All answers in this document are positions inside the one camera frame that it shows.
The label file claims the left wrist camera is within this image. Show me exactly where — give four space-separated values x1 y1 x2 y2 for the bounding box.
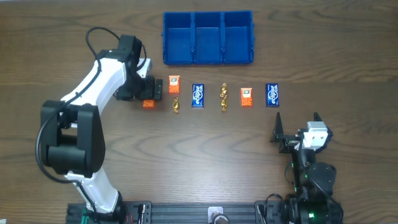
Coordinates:
136 58 153 78

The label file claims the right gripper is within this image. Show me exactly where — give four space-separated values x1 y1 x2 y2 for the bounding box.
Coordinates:
269 111 325 153

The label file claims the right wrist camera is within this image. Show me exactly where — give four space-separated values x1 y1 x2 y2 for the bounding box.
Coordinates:
298 121 330 151

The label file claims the blue candy pack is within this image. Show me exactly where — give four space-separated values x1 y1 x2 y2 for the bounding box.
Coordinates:
191 83 205 109
265 82 280 108

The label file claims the black cable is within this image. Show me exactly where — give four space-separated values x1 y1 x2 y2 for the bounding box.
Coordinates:
35 26 147 223
262 160 296 223

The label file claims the blue tray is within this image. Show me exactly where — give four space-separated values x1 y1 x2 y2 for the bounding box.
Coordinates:
161 10 255 66

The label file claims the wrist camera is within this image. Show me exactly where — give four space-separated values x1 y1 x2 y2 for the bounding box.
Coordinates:
136 58 153 78
298 121 330 151

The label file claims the mounting rail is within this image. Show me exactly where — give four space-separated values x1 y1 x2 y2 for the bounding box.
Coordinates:
65 200 292 224

